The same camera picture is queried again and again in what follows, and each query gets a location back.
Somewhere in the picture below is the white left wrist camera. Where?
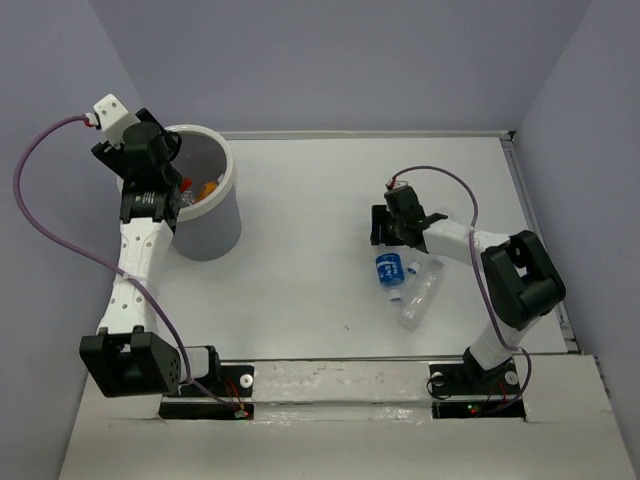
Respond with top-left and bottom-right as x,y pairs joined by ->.
93,94 -> 140,148

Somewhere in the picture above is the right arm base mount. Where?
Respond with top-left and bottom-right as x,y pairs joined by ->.
425,360 -> 526,420

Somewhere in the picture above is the orange tea bottle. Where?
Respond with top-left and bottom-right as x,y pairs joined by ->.
196,175 -> 224,203

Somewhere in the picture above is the white round plastic bin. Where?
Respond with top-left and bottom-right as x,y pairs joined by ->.
168,124 -> 242,262

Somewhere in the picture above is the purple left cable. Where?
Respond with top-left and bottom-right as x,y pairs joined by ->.
12,113 -> 251,419

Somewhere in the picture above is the blue label water bottle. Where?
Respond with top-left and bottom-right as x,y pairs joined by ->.
374,245 -> 405,303

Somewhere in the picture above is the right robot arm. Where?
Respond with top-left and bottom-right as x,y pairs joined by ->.
370,185 -> 566,400

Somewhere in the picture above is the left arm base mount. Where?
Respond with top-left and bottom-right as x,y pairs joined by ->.
158,364 -> 255,421

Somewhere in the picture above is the crushed red cap bottle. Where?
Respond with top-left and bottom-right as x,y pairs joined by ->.
180,178 -> 195,208

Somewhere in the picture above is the clear bottle blue cap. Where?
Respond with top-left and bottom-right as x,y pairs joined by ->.
398,256 -> 445,332

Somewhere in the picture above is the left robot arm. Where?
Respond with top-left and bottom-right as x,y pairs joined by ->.
79,108 -> 221,398

